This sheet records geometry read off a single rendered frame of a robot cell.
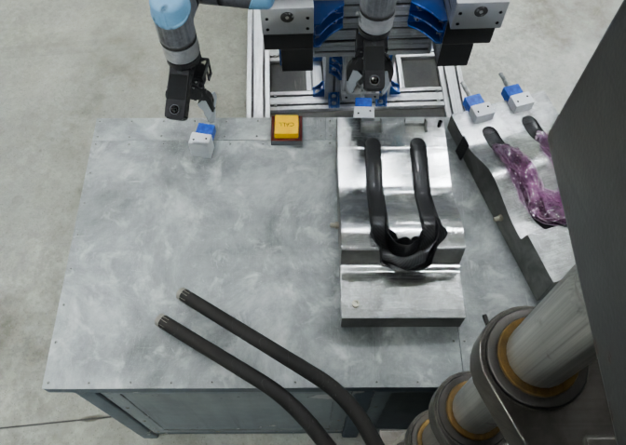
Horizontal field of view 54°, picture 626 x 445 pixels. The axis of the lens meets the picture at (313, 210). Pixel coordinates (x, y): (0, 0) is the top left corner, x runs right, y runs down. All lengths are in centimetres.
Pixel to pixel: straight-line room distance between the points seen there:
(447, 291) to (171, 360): 61
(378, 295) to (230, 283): 34
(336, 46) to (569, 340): 151
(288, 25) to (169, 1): 49
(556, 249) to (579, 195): 108
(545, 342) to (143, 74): 253
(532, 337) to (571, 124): 23
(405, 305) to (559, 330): 86
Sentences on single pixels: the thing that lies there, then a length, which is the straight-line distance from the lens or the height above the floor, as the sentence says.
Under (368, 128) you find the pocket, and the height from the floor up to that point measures 86.
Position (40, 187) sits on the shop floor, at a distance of 268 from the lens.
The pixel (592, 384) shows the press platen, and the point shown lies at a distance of 64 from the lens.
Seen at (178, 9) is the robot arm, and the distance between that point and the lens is 124.
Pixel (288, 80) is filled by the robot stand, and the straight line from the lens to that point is 250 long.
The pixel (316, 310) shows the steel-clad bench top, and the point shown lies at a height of 80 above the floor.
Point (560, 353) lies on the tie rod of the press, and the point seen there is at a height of 164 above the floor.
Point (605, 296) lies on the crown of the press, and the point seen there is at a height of 183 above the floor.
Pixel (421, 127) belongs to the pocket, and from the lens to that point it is 157.
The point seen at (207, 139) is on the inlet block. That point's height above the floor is 85.
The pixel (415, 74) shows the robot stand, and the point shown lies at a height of 21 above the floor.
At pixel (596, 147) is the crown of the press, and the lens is 33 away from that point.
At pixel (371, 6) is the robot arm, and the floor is 121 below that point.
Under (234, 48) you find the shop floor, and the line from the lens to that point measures 292.
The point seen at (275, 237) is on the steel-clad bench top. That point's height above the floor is 80.
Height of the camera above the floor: 210
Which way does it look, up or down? 61 degrees down
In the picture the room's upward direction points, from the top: straight up
